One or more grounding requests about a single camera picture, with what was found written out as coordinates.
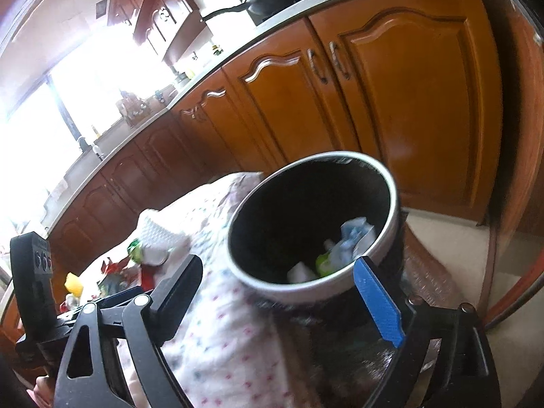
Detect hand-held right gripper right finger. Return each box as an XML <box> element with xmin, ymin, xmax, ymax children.
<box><xmin>354</xmin><ymin>256</ymin><xmax>502</xmax><ymax>408</ymax></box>

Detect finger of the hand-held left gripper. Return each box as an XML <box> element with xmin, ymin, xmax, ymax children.
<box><xmin>59</xmin><ymin>291</ymin><xmax>149</xmax><ymax>321</ymax></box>

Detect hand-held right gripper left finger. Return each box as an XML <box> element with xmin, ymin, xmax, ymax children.
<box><xmin>53</xmin><ymin>255</ymin><xmax>204</xmax><ymax>408</ymax></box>

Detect red wrapper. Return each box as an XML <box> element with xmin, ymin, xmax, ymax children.
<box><xmin>100</xmin><ymin>257</ymin><xmax>154</xmax><ymax>295</ymax></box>

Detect white tissue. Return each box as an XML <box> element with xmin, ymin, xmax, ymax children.
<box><xmin>138</xmin><ymin>209</ymin><xmax>190</xmax><ymax>264</ymax></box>
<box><xmin>287</xmin><ymin>261</ymin><xmax>319</xmax><ymax>283</ymax></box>

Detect black bin with silver rim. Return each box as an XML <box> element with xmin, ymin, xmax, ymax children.
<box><xmin>225</xmin><ymin>150</ymin><xmax>411</xmax><ymax>328</ymax></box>

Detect person's left hand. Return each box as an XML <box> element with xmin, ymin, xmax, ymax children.
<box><xmin>34</xmin><ymin>374</ymin><xmax>58</xmax><ymax>408</ymax></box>

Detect small yellow item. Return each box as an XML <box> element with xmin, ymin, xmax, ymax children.
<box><xmin>64</xmin><ymin>273</ymin><xmax>86</xmax><ymax>297</ymax></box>

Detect patterned floor mat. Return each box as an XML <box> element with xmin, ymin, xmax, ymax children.
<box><xmin>399</xmin><ymin>221</ymin><xmax>468</xmax><ymax>307</ymax></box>

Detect floral cloth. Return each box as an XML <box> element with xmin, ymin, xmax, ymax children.
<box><xmin>81</xmin><ymin>171</ymin><xmax>336</xmax><ymax>408</ymax></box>

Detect small green wrapper scrap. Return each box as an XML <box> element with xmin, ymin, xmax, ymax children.
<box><xmin>315</xmin><ymin>253</ymin><xmax>336</xmax><ymax>277</ymax></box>

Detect crumpled white paper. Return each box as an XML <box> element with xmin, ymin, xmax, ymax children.
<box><xmin>325</xmin><ymin>217</ymin><xmax>377</xmax><ymax>264</ymax></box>

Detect window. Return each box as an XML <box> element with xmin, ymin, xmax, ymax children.
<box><xmin>0</xmin><ymin>25</ymin><xmax>179</xmax><ymax>230</ymax></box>

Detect metal faucet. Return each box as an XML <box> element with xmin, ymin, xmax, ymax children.
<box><xmin>79</xmin><ymin>135</ymin><xmax>105</xmax><ymax>162</ymax></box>

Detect wooden utensil rack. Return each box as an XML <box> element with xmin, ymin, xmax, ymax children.
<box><xmin>117</xmin><ymin>91</ymin><xmax>149</xmax><ymax>120</ymax></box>

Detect row of wooden base cabinets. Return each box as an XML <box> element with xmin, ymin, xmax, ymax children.
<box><xmin>42</xmin><ymin>0</ymin><xmax>513</xmax><ymax>273</ymax></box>

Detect metal cabinet handle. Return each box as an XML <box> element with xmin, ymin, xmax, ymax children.
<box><xmin>307</xmin><ymin>49</ymin><xmax>329</xmax><ymax>86</ymax></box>
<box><xmin>329</xmin><ymin>41</ymin><xmax>351</xmax><ymax>81</ymax></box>

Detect wooden wall cabinets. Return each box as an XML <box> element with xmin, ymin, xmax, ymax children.
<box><xmin>106</xmin><ymin>0</ymin><xmax>205</xmax><ymax>64</ymax></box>

